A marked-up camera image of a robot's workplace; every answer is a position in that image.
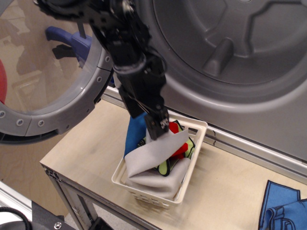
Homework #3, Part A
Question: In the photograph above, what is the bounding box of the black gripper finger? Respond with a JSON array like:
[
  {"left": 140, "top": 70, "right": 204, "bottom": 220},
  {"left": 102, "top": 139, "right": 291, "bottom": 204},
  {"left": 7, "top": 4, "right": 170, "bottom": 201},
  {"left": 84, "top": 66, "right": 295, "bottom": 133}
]
[{"left": 144, "top": 111, "right": 169, "bottom": 140}]

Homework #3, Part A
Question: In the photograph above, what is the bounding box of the lime green cloth garment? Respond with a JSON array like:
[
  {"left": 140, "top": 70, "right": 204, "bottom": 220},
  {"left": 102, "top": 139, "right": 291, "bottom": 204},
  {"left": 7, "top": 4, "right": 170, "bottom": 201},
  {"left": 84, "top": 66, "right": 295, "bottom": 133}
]
[{"left": 137, "top": 119, "right": 196, "bottom": 177}]

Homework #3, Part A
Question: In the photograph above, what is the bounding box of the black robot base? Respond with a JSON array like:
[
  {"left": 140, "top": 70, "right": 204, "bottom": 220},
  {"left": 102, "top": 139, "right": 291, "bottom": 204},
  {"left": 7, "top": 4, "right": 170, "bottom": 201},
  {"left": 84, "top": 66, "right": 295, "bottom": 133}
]
[{"left": 0, "top": 203, "right": 74, "bottom": 230}]

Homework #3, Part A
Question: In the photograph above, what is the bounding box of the round transparent washer door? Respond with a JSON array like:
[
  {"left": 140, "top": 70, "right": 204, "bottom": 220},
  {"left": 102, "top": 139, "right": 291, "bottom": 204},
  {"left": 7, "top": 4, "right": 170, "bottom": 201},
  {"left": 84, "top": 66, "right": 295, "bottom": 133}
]
[{"left": 0, "top": 0, "right": 113, "bottom": 145}]

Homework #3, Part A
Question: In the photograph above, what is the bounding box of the black braided cable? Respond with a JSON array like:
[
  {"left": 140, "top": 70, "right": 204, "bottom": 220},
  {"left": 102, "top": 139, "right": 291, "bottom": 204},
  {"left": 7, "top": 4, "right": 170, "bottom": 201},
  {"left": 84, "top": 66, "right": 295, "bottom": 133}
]
[{"left": 0, "top": 206, "right": 33, "bottom": 230}]

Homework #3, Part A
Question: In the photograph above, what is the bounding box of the grey toy washing machine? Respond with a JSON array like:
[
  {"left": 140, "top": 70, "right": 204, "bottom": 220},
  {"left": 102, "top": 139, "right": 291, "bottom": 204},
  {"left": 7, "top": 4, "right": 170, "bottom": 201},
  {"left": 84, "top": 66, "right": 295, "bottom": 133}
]
[{"left": 95, "top": 0, "right": 307, "bottom": 185}]

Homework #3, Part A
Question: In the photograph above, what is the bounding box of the blue clamp handle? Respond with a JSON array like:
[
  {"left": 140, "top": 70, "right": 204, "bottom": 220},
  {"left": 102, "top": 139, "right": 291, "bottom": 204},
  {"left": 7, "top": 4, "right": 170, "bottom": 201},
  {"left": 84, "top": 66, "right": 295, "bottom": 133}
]
[{"left": 45, "top": 26, "right": 92, "bottom": 63}]

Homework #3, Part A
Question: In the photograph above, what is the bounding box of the grey cloth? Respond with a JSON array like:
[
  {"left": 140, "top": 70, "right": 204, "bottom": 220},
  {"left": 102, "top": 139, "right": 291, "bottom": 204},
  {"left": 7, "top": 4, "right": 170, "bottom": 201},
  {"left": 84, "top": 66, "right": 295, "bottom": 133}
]
[{"left": 124, "top": 130, "right": 190, "bottom": 199}]

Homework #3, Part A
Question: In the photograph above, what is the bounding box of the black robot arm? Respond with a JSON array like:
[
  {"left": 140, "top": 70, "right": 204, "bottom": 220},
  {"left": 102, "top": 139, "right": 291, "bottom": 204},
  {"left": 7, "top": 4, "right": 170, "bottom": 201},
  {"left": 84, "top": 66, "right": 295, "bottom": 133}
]
[{"left": 36, "top": 0, "right": 169, "bottom": 140}]

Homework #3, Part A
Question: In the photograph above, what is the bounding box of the dark blue cloth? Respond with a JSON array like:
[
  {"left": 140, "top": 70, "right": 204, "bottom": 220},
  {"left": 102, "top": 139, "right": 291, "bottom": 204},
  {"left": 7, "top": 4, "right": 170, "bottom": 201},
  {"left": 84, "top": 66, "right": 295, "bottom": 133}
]
[{"left": 124, "top": 112, "right": 147, "bottom": 158}]

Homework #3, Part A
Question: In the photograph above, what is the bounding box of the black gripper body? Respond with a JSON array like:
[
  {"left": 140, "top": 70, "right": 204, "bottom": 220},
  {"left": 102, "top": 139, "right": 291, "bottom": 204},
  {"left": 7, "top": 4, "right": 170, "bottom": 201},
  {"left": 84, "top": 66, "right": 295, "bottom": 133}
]
[{"left": 113, "top": 52, "right": 166, "bottom": 118}]

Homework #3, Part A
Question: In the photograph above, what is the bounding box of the red cloth garment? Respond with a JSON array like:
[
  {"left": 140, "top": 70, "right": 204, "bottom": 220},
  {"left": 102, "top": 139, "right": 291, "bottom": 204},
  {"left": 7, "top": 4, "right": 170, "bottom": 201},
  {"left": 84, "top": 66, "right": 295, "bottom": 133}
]
[{"left": 169, "top": 120, "right": 189, "bottom": 159}]

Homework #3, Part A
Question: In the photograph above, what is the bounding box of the light blue cloth garment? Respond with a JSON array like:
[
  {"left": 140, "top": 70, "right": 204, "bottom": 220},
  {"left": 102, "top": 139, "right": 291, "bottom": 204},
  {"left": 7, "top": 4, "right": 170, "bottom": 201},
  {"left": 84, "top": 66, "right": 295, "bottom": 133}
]
[{"left": 258, "top": 180, "right": 307, "bottom": 230}]

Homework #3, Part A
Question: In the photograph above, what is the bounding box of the aluminium table frame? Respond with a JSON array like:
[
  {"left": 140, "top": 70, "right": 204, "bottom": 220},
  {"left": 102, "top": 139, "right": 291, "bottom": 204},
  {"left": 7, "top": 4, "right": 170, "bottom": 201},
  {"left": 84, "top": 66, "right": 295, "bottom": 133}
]
[{"left": 42, "top": 163, "right": 157, "bottom": 230}]

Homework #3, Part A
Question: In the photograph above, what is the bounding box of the white plastic laundry basket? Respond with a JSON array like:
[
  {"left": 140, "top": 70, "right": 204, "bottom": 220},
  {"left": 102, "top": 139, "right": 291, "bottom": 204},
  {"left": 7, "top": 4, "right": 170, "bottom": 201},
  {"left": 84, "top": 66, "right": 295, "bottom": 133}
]
[{"left": 111, "top": 113, "right": 208, "bottom": 209}]

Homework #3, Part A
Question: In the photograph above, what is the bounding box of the red round object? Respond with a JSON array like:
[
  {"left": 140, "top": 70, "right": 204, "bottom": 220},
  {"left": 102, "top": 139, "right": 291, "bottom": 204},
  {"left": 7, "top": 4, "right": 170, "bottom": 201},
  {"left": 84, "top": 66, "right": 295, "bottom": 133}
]
[{"left": 0, "top": 61, "right": 7, "bottom": 104}]

